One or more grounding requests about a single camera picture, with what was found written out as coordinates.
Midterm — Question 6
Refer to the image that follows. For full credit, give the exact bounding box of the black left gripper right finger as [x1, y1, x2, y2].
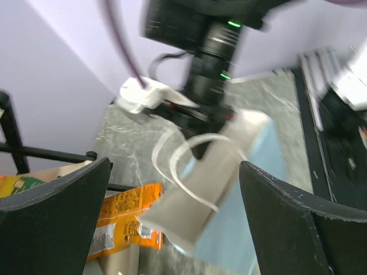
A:
[239, 161, 366, 274]

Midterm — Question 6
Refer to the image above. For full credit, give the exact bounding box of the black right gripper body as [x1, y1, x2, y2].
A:
[143, 100, 239, 161]

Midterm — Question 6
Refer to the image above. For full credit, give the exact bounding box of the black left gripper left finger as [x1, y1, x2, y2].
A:
[1, 158, 111, 274]

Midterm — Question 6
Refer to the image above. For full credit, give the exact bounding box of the light blue paper bag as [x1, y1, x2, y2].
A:
[139, 109, 284, 274]

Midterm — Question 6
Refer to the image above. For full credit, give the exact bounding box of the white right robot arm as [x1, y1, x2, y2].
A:
[144, 0, 286, 139]

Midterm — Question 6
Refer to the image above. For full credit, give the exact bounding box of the orange snack bag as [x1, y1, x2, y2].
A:
[87, 183, 163, 261]

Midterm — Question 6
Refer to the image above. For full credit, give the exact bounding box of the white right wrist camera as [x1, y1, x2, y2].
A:
[115, 77, 198, 115]

